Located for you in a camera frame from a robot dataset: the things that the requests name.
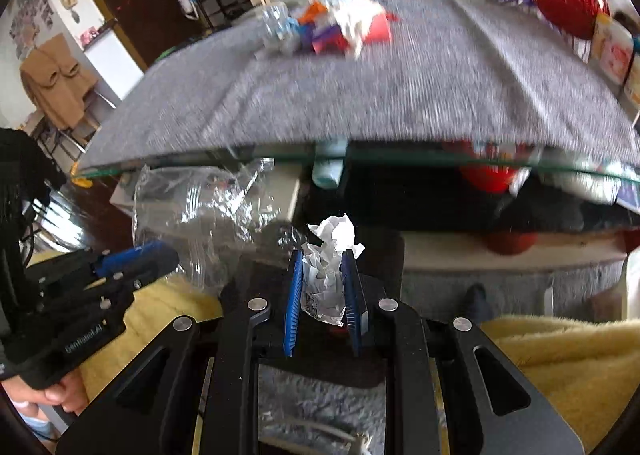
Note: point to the clear plastic bottle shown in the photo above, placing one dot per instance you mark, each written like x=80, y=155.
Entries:
x=276, y=25

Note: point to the teal cup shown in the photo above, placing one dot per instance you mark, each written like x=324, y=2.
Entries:
x=329, y=165

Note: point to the dark wooden door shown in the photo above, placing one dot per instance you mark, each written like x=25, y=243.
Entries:
x=137, y=20

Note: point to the wall photo collage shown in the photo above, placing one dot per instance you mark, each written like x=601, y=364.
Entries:
x=31, y=17

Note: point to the white paper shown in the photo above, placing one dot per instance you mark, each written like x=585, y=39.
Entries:
x=327, y=280

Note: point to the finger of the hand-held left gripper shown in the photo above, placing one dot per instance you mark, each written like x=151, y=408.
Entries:
x=135, y=256
x=117, y=287

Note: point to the orange cloth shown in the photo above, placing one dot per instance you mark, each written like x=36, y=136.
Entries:
x=315, y=11

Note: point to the purple wrapper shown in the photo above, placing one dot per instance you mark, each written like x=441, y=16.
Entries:
x=325, y=37

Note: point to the clear plastic bag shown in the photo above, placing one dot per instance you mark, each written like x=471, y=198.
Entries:
x=200, y=215

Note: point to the yellow blanket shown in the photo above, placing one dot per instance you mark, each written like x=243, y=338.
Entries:
x=575, y=375

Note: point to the printed box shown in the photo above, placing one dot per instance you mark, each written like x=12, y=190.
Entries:
x=612, y=47

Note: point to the red plastic basket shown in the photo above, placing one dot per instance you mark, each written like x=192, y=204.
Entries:
x=570, y=0

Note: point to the person's left hand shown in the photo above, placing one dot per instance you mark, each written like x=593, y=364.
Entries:
x=50, y=394

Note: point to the brown coat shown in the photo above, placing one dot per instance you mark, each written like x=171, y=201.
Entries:
x=55, y=80

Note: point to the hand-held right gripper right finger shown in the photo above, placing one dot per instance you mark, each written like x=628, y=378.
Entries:
x=353, y=300

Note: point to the crumpled white tissue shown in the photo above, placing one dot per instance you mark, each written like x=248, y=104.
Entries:
x=357, y=20

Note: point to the wall intercom phone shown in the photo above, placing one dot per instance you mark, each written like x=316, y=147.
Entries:
x=71, y=0

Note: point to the grey table cloth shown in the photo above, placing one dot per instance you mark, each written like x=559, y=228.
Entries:
x=350, y=100

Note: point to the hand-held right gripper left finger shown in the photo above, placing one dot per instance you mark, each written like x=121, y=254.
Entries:
x=293, y=300

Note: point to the red packet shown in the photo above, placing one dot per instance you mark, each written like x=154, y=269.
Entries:
x=379, y=29

